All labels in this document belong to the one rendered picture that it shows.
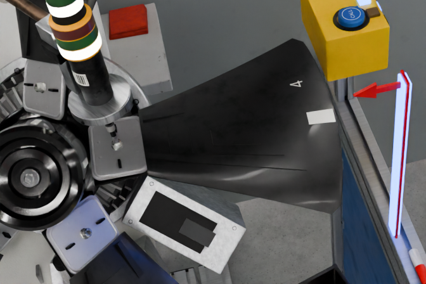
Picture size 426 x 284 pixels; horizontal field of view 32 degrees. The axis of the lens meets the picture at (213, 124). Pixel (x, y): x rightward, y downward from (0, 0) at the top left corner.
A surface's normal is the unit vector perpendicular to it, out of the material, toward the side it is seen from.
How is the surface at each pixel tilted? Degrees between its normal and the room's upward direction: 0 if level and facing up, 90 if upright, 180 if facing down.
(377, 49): 90
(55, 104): 54
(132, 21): 0
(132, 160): 4
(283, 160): 20
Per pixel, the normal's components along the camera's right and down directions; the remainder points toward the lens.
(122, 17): -0.14, -0.66
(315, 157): 0.07, -0.38
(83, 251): 0.69, -0.31
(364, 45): 0.18, 0.72
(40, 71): -0.73, 0.02
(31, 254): 0.05, 0.13
